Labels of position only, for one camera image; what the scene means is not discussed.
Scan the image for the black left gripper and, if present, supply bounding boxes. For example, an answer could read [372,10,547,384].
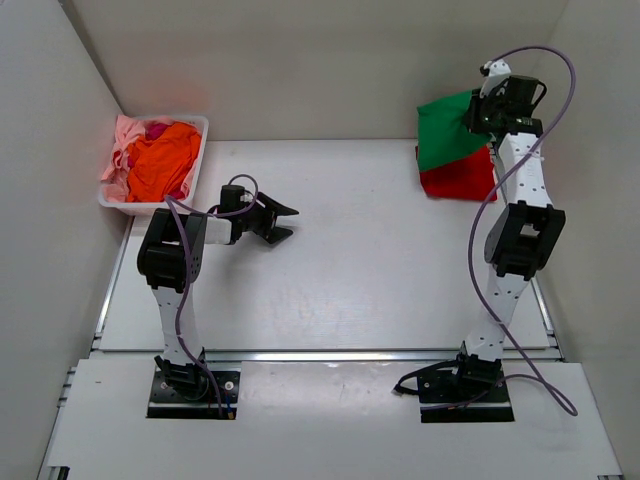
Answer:
[238,193,298,245]

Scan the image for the green t shirt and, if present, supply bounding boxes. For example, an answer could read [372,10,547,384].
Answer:
[417,91,492,173]

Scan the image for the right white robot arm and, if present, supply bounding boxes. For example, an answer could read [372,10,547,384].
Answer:
[417,74,566,401]

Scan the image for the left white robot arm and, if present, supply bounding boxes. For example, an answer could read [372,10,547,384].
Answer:
[137,182,299,401]

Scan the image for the folded red t shirt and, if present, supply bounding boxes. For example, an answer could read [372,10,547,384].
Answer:
[419,147,496,202]

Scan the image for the white plastic basket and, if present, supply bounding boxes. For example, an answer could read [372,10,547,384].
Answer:
[99,115,209,215]

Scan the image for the orange t shirt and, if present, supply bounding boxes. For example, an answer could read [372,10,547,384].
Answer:
[126,122,201,203]

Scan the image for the magenta t shirt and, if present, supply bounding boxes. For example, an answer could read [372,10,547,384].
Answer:
[145,122,170,141]

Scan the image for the pink t shirt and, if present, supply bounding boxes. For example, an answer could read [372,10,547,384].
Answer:
[100,115,147,203]

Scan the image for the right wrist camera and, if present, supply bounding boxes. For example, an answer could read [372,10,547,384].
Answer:
[480,58,511,97]

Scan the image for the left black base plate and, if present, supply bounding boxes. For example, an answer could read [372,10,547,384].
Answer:
[146,367,241,421]

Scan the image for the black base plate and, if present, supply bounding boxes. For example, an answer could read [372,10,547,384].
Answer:
[392,361,515,424]
[146,367,241,421]

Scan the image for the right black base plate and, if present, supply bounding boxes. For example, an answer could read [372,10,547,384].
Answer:
[392,361,515,424]

